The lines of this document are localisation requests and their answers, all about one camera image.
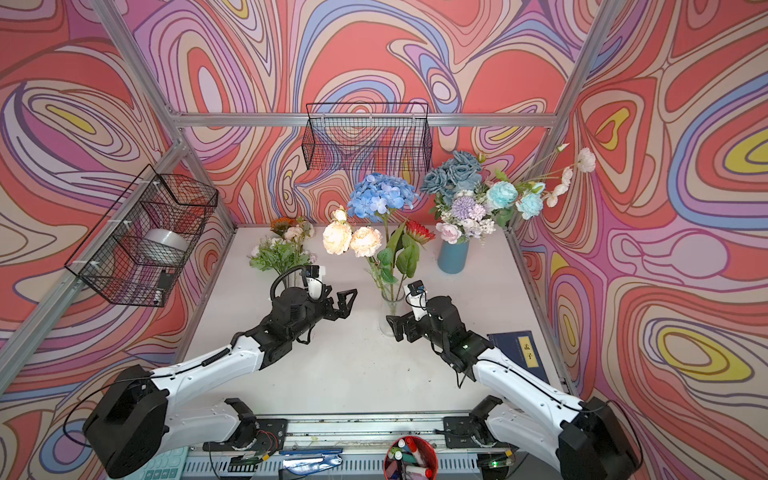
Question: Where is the clear glass vase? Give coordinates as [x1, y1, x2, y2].
[378, 286, 408, 338]

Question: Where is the green white filler bunch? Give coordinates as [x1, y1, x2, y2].
[248, 234, 316, 275]

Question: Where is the red flower stem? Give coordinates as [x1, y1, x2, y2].
[395, 220, 435, 297]

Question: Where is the teal ceramic vase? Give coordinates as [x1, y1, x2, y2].
[437, 241, 470, 274]

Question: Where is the cream peach rose stem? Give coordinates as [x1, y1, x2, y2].
[281, 219, 315, 245]

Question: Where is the orange flower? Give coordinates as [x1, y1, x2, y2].
[270, 217, 297, 237]

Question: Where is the pink rose stem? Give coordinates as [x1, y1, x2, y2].
[435, 222, 463, 245]

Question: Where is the blue hydrangea stem with leaves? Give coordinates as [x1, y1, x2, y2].
[348, 173, 419, 288]

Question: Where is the blue hydrangea bunch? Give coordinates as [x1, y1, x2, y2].
[420, 151, 529, 241]

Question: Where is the peach carnation stem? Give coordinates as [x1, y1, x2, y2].
[322, 207, 397, 301]

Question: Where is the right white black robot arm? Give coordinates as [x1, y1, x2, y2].
[386, 293, 642, 479]

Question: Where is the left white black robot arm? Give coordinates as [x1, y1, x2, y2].
[83, 281, 357, 478]

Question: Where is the red pen cup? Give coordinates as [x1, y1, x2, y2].
[383, 436, 439, 480]

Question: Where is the silver tape roll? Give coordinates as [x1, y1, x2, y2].
[140, 228, 189, 266]

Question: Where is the teal calculator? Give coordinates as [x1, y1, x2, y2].
[125, 447, 189, 480]

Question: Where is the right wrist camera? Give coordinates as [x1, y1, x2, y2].
[405, 280, 427, 309]

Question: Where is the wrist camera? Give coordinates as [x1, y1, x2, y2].
[405, 280, 427, 309]
[301, 264, 325, 301]

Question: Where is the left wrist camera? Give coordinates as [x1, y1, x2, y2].
[301, 264, 325, 301]

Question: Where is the left wire basket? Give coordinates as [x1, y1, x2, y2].
[65, 166, 219, 308]

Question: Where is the wire basket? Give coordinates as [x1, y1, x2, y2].
[301, 101, 433, 176]
[65, 166, 219, 308]

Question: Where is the back wire basket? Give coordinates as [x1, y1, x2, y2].
[301, 101, 433, 176]

